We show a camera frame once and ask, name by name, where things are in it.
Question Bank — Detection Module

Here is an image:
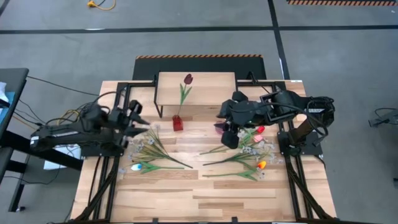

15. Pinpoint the white blossom artificial spray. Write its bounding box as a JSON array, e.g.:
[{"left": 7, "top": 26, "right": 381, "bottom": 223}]
[
  {"left": 202, "top": 141, "right": 285, "bottom": 180},
  {"left": 119, "top": 123, "right": 194, "bottom": 174}
]

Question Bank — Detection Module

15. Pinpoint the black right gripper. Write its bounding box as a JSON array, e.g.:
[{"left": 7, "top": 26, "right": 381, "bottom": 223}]
[{"left": 216, "top": 91, "right": 265, "bottom": 149}]

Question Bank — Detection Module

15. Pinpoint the blue desk tray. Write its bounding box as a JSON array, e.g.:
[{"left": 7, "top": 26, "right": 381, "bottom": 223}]
[{"left": 0, "top": 91, "right": 16, "bottom": 125}]

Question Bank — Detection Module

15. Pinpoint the black hazard-striped floor mat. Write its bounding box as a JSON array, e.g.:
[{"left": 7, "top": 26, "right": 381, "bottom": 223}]
[{"left": 132, "top": 54, "right": 267, "bottom": 81}]

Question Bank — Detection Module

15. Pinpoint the white printed paper sheet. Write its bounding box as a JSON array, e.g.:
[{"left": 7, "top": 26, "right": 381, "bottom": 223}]
[{"left": 43, "top": 144, "right": 83, "bottom": 171}]

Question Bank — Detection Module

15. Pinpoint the wooden shelf with black legs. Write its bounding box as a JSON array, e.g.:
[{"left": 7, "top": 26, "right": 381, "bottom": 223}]
[{"left": 154, "top": 71, "right": 242, "bottom": 118}]

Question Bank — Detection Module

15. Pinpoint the orange black hazard floor strip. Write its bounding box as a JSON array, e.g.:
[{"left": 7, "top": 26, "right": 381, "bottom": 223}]
[{"left": 286, "top": 0, "right": 398, "bottom": 6}]

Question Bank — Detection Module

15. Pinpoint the dark red artificial tulip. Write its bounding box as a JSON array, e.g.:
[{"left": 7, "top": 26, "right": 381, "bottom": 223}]
[{"left": 177, "top": 73, "right": 194, "bottom": 118}]

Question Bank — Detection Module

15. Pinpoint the dark grey side desk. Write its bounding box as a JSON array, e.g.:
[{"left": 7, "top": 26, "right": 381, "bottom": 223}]
[{"left": 0, "top": 67, "right": 84, "bottom": 214}]

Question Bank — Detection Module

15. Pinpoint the black aluminium table frame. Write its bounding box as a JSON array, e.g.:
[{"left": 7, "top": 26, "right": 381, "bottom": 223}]
[{"left": 74, "top": 72, "right": 338, "bottom": 224}]

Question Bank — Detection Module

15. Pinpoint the red glass vase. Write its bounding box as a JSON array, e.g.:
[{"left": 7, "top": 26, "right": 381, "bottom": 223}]
[{"left": 172, "top": 114, "right": 184, "bottom": 132}]

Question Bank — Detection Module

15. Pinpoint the orange yellow artificial tulip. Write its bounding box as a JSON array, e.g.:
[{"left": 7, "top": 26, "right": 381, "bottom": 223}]
[{"left": 201, "top": 160, "right": 268, "bottom": 182}]

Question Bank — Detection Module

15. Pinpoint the purple ribbed glass vase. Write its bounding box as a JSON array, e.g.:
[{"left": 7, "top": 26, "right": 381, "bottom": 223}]
[{"left": 213, "top": 122, "right": 229, "bottom": 135}]

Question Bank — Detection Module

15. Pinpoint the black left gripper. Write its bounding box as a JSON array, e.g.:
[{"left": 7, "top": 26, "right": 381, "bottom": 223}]
[{"left": 107, "top": 99, "right": 151, "bottom": 150}]

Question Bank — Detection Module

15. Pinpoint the white crumpled paper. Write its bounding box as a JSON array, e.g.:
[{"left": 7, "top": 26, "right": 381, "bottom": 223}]
[{"left": 0, "top": 81, "right": 9, "bottom": 104}]

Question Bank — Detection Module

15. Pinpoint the yellow floor cable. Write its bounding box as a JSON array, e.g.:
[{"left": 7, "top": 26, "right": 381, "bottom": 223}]
[{"left": 86, "top": 0, "right": 116, "bottom": 11}]

